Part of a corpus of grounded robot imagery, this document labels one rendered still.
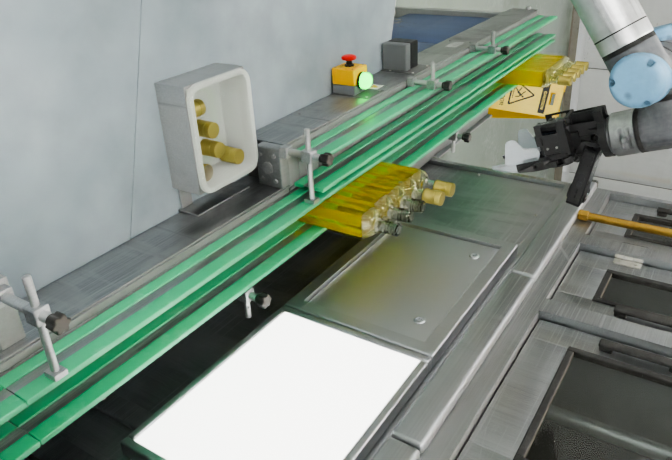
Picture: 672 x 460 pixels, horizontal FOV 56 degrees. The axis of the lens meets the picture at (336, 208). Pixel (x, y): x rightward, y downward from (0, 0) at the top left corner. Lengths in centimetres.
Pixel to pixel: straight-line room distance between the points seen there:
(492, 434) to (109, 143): 84
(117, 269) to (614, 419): 89
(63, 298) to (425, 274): 74
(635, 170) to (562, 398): 643
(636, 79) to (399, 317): 64
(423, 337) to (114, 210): 63
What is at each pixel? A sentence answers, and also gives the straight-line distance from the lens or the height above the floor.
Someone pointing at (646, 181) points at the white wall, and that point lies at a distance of 761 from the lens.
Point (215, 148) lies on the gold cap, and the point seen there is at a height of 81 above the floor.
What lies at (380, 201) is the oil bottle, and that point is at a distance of 141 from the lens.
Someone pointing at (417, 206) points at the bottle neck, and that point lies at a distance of 144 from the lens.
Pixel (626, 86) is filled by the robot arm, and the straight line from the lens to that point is 98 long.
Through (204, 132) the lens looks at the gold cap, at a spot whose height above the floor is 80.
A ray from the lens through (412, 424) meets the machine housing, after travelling 109.
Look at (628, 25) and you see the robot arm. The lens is 99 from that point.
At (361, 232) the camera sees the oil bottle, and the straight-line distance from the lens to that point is 137.
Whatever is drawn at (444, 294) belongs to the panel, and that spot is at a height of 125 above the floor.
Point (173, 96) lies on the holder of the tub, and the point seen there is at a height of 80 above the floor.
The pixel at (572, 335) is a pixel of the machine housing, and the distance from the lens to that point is 138.
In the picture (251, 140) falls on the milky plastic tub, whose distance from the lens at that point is 138.
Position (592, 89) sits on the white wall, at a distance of 740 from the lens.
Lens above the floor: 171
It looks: 31 degrees down
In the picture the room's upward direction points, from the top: 104 degrees clockwise
